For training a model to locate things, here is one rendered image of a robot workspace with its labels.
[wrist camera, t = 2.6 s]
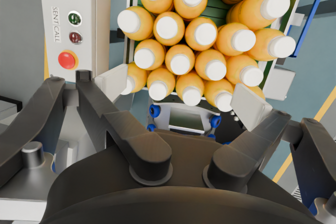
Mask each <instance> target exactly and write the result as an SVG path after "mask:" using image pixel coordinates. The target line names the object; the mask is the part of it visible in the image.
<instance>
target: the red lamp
mask: <svg viewBox="0 0 336 224"><path fill-rule="evenodd" d="M69 39H70V41H71V42H73V43H79V42H80V40H81V37H80V35H79V34H78V33H77V32H74V31H73V32H71V33H70V34H69Z"/></svg>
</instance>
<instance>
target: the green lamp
mask: <svg viewBox="0 0 336 224"><path fill-rule="evenodd" d="M68 21H69V22H70V23H71V24H73V25H78V24H79V23H80V17H79V15H78V14H76V13H74V12H72V13H70V14H69V15H68Z"/></svg>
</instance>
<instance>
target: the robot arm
mask: <svg viewBox="0 0 336 224"><path fill-rule="evenodd" d="M127 77H128V65H127V64H121V65H119V66H117V67H115V68H113V69H111V70H109V71H107V72H104V73H102V74H100V75H98V76H96V77H94V78H93V71H91V70H87V69H78V70H75V84H68V83H66V82H65V78H62V77H59V76H52V77H49V78H46V79H45V80H44V82H43V83H42V84H41V86H40V87H39V88H38V89H37V91H36V92H35V93H34V94H33V96H32V97H31V98H30V100H29V101H28V102H27V103H26V105H25V106H24V107H23V108H22V110H21V111H20V112H19V113H18V115H17V116H16V117H15V119H14V120H13V121H12V122H11V124H10V125H9V126H8V127H7V129H6V130H5V131H4V132H2V133H1V134H0V224H12V223H13V222H14V221H31V222H40V223H39V224H336V142H335V141H334V139H333V138H332V137H331V135H330V134H329V133H328V131H327V130H326V129H325V127H324V126H323V125H322V124H321V123H320V122H318V121H317V120H315V119H313V118H307V117H303V118H302V120H301V122H298V121H294V120H291V118H292V116H291V115H290V114H288V113H287V112H285V111H282V110H274V109H273V107H272V106H271V105H270V104H269V103H267V102H266V101H265V100H263V99H262V98H261V97H259V96H258V95H257V94H255V93H254V92H253V91H251V90H250V89H249V88H248V87H246V86H245V85H244V84H242V83H236V85H235V88H234V92H233V95H232V98H231V101H230V106H231V108H232V109H233V110H234V112H235V113H236V115H237V116H238V117H239V119H240V120H241V121H242V123H243V124H244V126H245V127H246V128H247V130H245V131H244V132H243V133H242V134H241V135H239V136H238V137H237V138H236V139H235V140H233V141H232V142H231V143H230V144H228V145H227V144H224V145H223V144H220V143H218V142H216V141H215V138H212V137H206V136H200V135H182V134H179V133H176V132H173V131H170V130H165V129H159V128H154V131H148V130H147V129H146V128H145V127H144V126H143V125H142V124H141V123H140V122H139V121H138V120H137V119H136V118H135V117H134V116H133V115H132V114H131V113H130V112H129V111H128V110H123V111H120V110H119V109H118V108H117V107H116V106H115V105H114V104H113V103H112V102H113V101H114V100H115V99H116V98H117V97H118V96H119V95H120V94H121V93H122V92H123V91H124V90H125V89H126V88H127ZM67 107H76V109H77V112H78V114H79V116H80V118H81V120H82V122H83V124H84V126H85V129H86V131H87V133H88V135H89V137H90V139H91V141H92V143H93V145H94V148H95V150H96V152H97V153H95V154H93V155H91V156H88V157H86V158H84V159H82V160H79V161H77V162H75V163H73V164H72V165H70V166H69V167H67V168H66V169H65V170H63V171H62V172H61V173H60V174H56V169H55V160H54V154H55V151H56V147H57V143H58V140H59V136H60V133H61V129H62V125H63V122H64V118H65V115H66V111H67ZM281 140H282V141H285V142H288V143H290V144H289V147H290V151H291V156H292V160H293V165H294V169H295V173H296V178H297V182H298V187H299V191H300V196H301V200H302V203H301V202H300V201H299V200H298V199H296V198H295V197H294V196H292V195H291V194H290V193H288V192H287V191H286V190H284V189H283V188H282V187H280V186H279V185H278V184H276V183H275V182H274V181H273V180H271V179H270V178H269V177H267V176H266V175H265V174H263V173H262V171H263V170H264V168H265V166H266V165H267V163H268V162H269V160H270V158H271V157H272V155H273V153H274V152H275V151H276V150H277V148H278V146H279V144H280V141H281Z"/></svg>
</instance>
